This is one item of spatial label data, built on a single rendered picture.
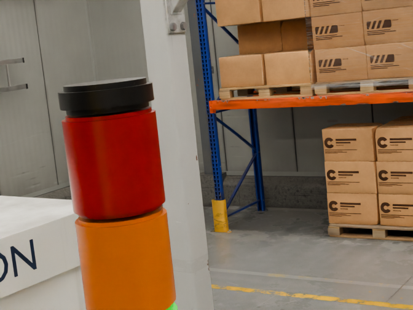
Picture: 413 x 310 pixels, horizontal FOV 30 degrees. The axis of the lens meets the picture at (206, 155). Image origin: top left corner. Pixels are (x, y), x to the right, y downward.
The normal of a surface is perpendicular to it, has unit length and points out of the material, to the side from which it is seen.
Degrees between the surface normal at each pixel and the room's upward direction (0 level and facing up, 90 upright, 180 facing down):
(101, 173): 90
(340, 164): 87
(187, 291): 90
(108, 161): 90
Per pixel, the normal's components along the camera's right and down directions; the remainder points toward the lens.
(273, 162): -0.53, 0.18
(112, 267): -0.22, 0.17
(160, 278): 0.73, 0.03
